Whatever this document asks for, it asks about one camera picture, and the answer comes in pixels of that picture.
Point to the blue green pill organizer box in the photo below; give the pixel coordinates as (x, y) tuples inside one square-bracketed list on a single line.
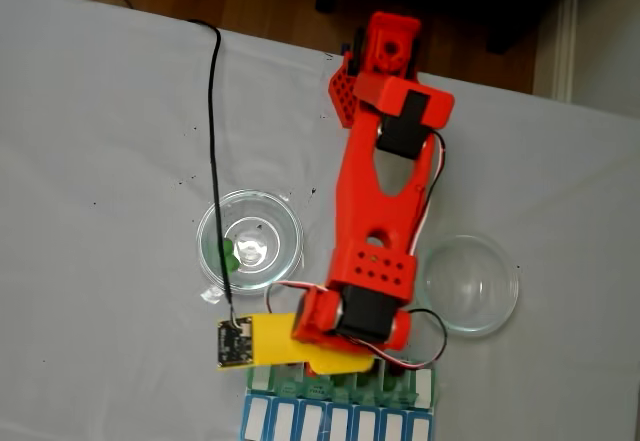
[(310, 421)]

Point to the clear glass bowl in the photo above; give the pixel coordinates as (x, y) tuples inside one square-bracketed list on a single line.
[(280, 241), (470, 286)]

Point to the white door trim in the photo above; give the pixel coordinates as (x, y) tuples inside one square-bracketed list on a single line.
[(565, 51)]

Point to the yellow mounted camera board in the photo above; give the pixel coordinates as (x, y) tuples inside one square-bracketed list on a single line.
[(270, 341)]

